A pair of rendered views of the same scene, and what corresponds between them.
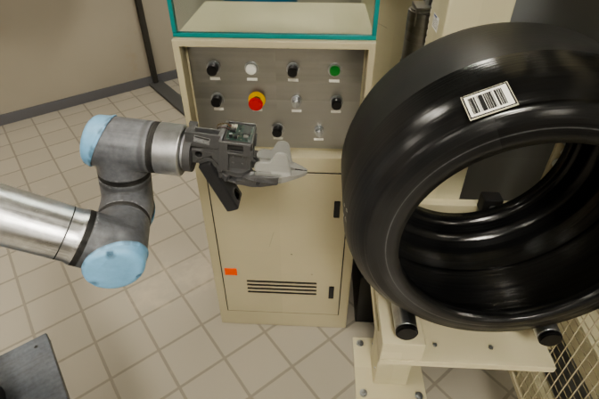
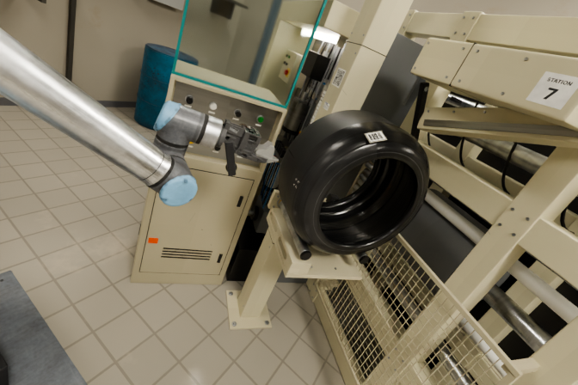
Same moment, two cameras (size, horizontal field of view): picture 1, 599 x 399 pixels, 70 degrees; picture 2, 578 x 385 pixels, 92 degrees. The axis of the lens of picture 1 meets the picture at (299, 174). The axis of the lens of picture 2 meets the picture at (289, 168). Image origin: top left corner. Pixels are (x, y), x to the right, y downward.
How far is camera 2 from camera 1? 41 cm
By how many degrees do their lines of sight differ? 28
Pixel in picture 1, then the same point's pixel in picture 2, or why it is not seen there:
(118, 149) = (186, 123)
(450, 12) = (337, 102)
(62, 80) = not seen: outside the picture
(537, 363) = (354, 275)
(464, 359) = (325, 273)
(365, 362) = (234, 305)
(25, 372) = not seen: outside the picture
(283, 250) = (197, 226)
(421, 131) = (347, 144)
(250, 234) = (177, 213)
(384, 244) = (316, 199)
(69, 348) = not seen: outside the picture
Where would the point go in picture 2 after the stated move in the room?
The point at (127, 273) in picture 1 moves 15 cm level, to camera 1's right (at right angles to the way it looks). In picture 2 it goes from (186, 197) to (242, 203)
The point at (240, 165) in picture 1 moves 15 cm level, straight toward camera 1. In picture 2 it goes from (249, 148) to (269, 174)
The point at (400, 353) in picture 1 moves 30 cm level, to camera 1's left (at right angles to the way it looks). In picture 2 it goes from (298, 269) to (221, 268)
